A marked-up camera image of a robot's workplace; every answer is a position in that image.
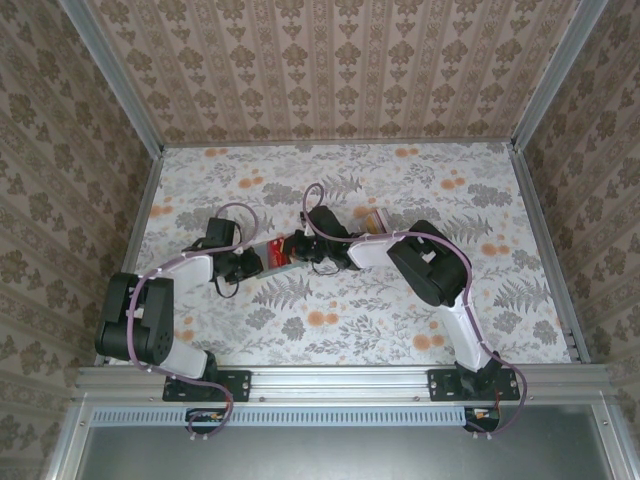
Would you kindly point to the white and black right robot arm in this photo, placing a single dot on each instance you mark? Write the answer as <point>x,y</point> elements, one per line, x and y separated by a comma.
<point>370,252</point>

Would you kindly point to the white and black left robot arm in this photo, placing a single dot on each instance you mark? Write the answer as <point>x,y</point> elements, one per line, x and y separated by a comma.
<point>190,267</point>

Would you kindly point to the gold credit card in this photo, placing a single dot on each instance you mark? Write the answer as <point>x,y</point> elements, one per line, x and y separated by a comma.
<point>372,223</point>

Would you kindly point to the pink striped credit card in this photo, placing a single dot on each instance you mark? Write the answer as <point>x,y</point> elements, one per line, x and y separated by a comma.
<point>384,219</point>

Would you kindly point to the floral table cover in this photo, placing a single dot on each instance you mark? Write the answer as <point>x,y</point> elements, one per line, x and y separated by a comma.
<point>350,325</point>

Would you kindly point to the grey metal sheet panel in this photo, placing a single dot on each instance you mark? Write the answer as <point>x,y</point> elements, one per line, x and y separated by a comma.
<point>325,455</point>

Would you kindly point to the thin aluminium wall rail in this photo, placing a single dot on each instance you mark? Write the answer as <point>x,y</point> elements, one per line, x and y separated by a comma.
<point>340,142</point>

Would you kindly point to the aluminium table side rail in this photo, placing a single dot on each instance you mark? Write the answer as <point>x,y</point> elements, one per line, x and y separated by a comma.
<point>550,250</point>
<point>135,235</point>

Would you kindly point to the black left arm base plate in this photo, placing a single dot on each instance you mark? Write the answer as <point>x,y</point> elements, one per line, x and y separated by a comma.
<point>235,385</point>

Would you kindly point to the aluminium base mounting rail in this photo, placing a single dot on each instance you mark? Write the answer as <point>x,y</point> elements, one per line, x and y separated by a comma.
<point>340,382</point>

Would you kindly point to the aluminium upright frame post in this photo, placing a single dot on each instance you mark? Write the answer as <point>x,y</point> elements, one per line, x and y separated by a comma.
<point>555,75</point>
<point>112,82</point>

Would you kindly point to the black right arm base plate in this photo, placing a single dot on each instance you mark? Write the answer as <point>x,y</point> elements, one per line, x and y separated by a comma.
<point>442,385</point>

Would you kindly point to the aluminium lower frame bar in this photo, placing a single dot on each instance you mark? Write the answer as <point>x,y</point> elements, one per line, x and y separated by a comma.
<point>617,440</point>
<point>67,440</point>

